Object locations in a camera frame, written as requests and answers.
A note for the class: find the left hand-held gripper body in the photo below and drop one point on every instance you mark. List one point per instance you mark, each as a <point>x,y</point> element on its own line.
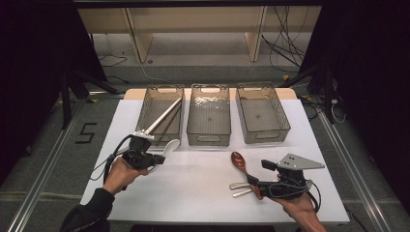
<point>140,153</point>

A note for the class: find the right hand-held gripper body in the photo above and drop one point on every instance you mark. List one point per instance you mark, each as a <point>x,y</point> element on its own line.
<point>299,162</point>

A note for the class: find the white ceramic spoon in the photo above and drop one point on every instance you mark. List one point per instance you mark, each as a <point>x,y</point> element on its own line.
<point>172,146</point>

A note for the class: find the red-brown wooden spoon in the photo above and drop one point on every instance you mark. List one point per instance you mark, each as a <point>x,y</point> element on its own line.
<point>239,160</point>

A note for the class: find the clear grey plastic bin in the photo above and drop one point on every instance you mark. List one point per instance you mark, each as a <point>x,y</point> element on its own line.
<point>261,116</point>
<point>146,109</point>
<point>209,119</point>

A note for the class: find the person's left hand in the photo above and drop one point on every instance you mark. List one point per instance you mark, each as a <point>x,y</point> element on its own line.
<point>121,175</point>

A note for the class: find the person's right hand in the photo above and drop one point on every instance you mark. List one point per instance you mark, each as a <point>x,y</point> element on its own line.
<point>301,208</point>

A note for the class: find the white table sheet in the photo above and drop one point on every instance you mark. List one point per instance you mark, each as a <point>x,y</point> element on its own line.
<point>199,187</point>

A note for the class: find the black metal stand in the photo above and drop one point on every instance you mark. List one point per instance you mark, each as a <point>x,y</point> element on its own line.
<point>328,96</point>
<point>66,103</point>

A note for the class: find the black curtain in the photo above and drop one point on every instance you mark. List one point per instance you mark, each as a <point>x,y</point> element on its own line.
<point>32,80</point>
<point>377,80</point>

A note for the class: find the beige wooden desk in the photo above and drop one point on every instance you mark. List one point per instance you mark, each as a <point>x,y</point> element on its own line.
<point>193,19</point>

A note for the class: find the aluminium floor rail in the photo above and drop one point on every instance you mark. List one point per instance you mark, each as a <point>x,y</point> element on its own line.
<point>354,170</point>
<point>42,180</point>

